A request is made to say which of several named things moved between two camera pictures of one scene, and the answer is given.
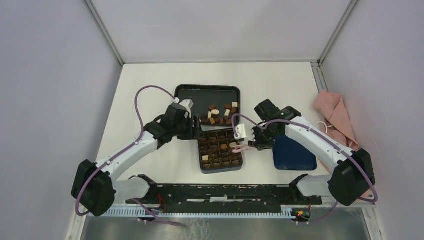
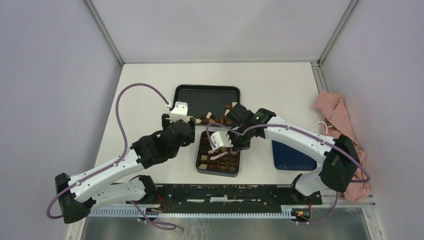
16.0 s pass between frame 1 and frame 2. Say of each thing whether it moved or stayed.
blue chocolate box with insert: moved
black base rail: stayed
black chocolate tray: stayed
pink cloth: stayed
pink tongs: moved
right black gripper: moved
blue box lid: stayed
